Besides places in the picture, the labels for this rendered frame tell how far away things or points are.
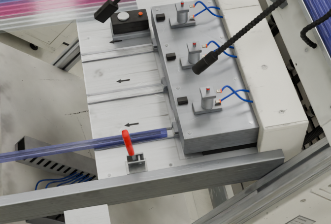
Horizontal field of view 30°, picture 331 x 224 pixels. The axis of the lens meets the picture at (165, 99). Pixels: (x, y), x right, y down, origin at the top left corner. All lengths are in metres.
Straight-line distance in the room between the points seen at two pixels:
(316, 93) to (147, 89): 0.33
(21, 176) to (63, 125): 0.25
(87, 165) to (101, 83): 0.43
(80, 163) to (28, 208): 0.51
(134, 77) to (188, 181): 0.26
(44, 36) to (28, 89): 1.12
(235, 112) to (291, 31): 0.20
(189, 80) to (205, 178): 0.18
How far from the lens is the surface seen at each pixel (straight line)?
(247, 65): 1.15
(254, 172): 1.13
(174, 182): 1.10
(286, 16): 1.21
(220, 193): 3.19
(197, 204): 3.12
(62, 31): 2.79
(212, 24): 1.25
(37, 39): 2.82
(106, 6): 1.12
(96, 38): 1.31
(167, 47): 1.20
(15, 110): 1.63
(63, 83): 1.82
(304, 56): 1.14
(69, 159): 1.58
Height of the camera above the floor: 1.66
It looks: 29 degrees down
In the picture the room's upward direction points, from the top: 51 degrees clockwise
